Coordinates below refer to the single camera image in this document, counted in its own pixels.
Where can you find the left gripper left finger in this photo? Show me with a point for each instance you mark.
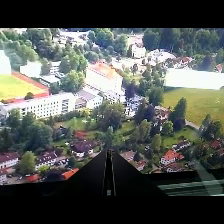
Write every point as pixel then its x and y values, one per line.
pixel 91 178

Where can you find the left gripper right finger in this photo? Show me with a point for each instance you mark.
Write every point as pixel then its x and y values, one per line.
pixel 128 180

